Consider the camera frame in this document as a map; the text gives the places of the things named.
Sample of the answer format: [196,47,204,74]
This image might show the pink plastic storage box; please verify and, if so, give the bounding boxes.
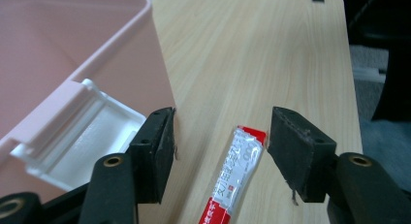
[0,0,177,204]

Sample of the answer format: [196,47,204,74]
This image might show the red and white ointment tube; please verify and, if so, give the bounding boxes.
[197,125,269,224]

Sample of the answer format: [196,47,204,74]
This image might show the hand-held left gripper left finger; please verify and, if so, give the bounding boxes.
[125,107,177,205]

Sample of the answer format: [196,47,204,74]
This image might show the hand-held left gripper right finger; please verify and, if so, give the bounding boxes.
[267,106,339,204]

